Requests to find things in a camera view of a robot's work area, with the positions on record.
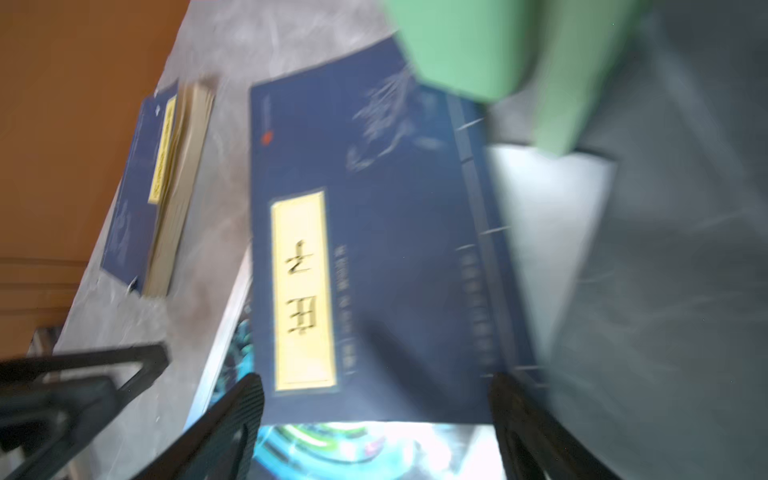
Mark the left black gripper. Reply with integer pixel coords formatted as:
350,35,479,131
1,342,170,479

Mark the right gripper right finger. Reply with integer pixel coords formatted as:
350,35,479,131
488,373,617,479

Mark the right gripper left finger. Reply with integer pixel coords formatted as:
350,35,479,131
135,373,264,479

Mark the navy book with yellow label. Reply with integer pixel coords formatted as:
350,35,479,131
249,38,546,425

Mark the colourful teal magazine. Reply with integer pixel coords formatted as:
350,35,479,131
187,144,617,479

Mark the navy book far left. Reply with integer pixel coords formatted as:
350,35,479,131
101,82,215,298

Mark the small green pen holder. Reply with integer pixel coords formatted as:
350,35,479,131
384,0,540,103

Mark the green wooden two-tier shelf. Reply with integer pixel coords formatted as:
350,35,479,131
533,0,648,156

